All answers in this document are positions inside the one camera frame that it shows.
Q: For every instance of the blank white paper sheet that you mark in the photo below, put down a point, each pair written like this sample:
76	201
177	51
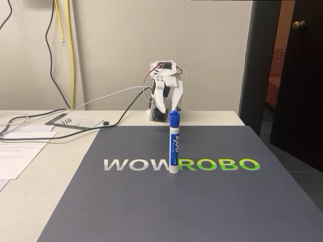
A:
38	128
30	137

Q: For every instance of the printed white paper sheet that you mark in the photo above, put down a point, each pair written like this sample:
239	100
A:
17	161

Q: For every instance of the red upholstered furniture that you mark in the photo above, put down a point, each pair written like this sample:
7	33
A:
276	75

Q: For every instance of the blue dry erase marker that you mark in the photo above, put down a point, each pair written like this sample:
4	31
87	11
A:
174	141

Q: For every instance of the dark grey door frame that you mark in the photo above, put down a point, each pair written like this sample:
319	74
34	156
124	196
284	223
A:
255	75

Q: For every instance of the brass door knob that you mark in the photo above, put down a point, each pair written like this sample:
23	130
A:
299	24

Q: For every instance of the dark wooden door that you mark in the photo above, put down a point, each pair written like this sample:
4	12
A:
302	88

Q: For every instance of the grey WOWROBO mat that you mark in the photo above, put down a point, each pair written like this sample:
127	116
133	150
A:
176	201

